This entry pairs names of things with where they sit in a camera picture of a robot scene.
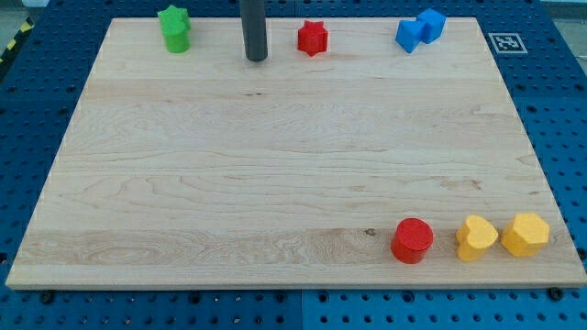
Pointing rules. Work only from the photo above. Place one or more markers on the white fiducial marker tag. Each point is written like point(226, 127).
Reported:
point(507, 43)

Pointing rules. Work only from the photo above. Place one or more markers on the yellow heart block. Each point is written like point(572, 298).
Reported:
point(475, 236)

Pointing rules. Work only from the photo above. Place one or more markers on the black bolt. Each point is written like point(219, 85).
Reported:
point(46, 297)
point(555, 294)

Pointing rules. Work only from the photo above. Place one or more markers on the green star block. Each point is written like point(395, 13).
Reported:
point(175, 25)

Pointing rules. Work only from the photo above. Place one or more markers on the blue angular block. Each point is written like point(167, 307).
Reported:
point(409, 34)

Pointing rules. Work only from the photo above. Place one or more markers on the black bolt left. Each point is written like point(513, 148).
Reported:
point(46, 297)

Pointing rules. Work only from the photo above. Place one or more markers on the wooden board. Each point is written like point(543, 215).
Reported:
point(202, 170)

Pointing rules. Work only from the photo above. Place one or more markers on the black bolt right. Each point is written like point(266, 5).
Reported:
point(555, 294)

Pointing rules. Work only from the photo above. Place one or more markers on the red cylinder block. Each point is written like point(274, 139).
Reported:
point(411, 240)

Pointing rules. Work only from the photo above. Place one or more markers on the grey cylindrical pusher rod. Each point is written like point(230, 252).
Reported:
point(253, 21)

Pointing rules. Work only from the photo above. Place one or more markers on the blue cube block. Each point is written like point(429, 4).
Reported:
point(434, 23)

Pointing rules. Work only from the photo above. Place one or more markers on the yellow hexagon block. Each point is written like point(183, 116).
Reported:
point(525, 235)

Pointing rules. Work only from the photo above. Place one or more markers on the red star block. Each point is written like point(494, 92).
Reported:
point(312, 37)

